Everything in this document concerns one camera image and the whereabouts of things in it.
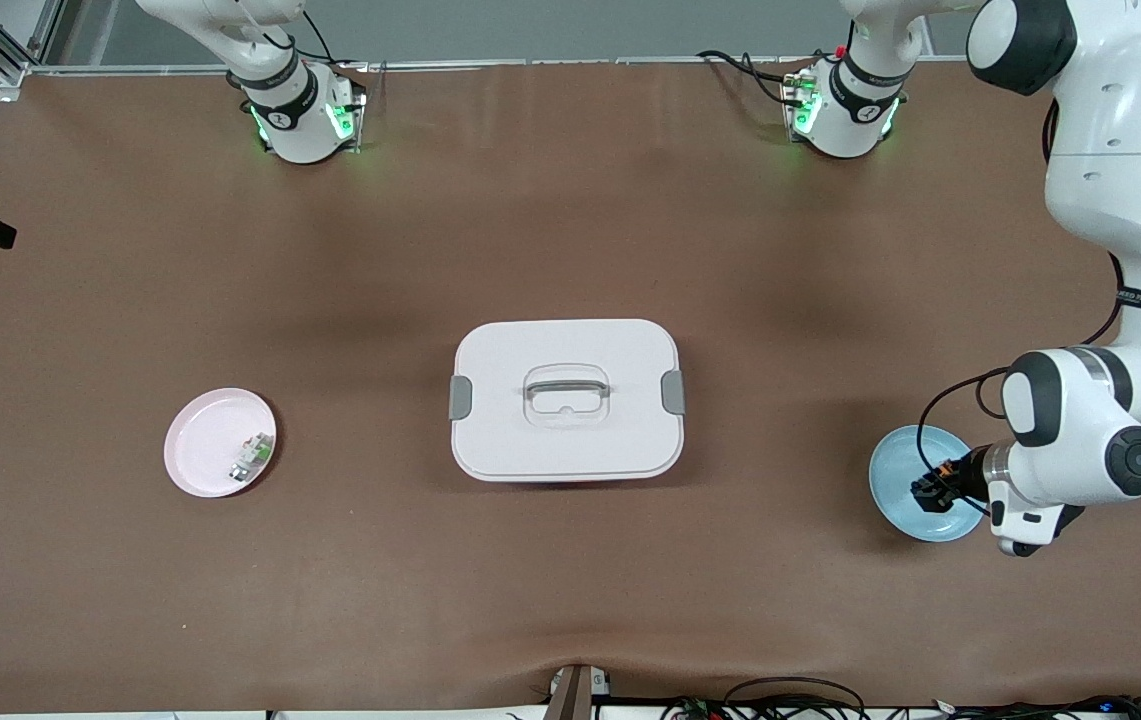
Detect light blue round plate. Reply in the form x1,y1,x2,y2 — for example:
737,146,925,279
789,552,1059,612
867,424,989,544

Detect black left base cables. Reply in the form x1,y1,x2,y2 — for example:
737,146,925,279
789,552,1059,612
696,48,813,107

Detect white lidded storage box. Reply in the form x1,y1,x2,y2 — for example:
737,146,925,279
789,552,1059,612
448,318,687,484

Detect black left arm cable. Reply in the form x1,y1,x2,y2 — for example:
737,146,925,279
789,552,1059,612
917,95,1129,519

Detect camera mount post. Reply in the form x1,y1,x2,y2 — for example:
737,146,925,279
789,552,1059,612
542,663,613,720

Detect pink round plate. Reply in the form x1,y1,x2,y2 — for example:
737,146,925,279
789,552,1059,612
163,387,278,499

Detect tangle of black cables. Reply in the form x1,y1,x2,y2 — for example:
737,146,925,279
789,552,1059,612
665,694,1141,720

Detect black looped cable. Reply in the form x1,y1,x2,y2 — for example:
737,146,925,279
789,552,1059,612
725,677,867,720

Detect green and white switch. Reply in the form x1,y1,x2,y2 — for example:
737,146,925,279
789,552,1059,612
228,432,275,484

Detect black right base cable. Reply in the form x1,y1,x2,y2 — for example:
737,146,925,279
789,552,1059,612
295,0,371,73

